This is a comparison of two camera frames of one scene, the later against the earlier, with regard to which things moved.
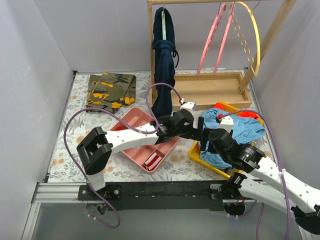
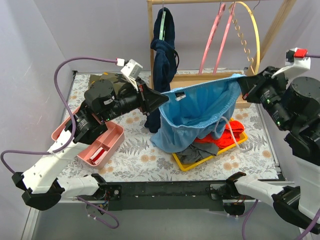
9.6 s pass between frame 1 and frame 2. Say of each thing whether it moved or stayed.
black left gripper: moved
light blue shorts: moved
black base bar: stayed
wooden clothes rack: stayed
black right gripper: moved
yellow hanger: stayed
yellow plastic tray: moved
